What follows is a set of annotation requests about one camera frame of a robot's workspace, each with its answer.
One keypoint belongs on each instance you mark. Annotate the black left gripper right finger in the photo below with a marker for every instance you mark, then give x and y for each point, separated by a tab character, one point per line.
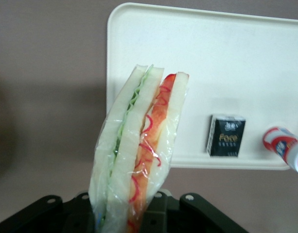
199	216

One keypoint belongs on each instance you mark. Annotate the cream plastic tray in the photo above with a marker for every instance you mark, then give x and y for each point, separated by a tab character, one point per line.
212	60

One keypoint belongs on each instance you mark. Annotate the black tissue pack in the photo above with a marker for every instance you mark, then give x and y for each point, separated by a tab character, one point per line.
226	136

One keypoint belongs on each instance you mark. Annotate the triangle sandwich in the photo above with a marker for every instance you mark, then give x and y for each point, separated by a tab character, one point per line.
136	145

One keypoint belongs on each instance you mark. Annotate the red-cap yogurt bottle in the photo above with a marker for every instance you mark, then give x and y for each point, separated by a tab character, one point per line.
285	148

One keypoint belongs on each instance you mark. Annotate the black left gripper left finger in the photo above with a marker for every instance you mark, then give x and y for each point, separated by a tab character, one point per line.
41	216

